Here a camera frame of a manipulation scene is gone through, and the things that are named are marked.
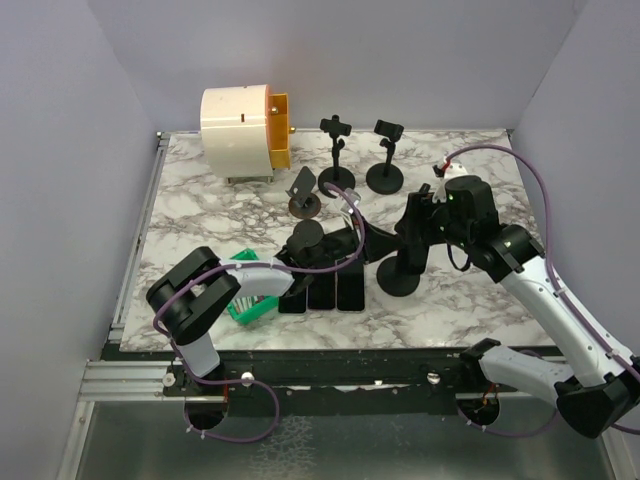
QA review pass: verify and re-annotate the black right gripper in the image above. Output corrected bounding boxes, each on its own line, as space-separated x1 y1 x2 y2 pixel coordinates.
399 190 473 249

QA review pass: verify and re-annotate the purple-edged black phone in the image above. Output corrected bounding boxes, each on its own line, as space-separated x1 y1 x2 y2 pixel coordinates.
336 261 365 312

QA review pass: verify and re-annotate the tall black phone stand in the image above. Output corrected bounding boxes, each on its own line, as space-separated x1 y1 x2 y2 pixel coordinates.
366 119 404 195

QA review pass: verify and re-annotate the black phone with silver edge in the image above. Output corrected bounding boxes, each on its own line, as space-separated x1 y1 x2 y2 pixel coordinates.
307 273 336 311

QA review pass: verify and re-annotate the brown round phone stand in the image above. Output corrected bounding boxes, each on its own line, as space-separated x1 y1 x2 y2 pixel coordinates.
285 166 321 220

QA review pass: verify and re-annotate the silver-edged phone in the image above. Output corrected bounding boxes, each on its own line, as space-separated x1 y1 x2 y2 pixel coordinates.
278 290 307 314

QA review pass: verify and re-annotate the black round-base front stand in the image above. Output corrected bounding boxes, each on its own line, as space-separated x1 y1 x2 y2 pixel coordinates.
318 114 356 199

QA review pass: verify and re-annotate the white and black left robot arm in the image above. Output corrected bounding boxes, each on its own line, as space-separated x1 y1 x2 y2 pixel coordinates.
146 220 401 395

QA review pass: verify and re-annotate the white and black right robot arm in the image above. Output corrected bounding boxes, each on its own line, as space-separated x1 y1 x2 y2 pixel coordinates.
395 175 639 438

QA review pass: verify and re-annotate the green plastic bin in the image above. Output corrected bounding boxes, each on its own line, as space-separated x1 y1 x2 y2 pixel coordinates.
225 248 279 327

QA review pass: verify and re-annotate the white cylindrical drum device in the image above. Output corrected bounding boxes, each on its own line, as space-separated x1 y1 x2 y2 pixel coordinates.
200 84 273 179

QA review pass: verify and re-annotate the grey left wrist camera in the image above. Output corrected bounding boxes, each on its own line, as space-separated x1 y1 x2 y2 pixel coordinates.
334 188 361 216

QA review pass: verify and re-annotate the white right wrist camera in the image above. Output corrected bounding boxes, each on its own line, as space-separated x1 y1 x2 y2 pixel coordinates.
432 160 468 203

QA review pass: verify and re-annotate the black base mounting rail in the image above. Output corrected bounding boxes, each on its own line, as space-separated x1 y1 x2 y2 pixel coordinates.
163 348 489 416

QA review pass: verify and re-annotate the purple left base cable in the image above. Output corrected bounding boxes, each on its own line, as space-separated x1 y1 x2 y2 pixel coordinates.
175 381 280 443

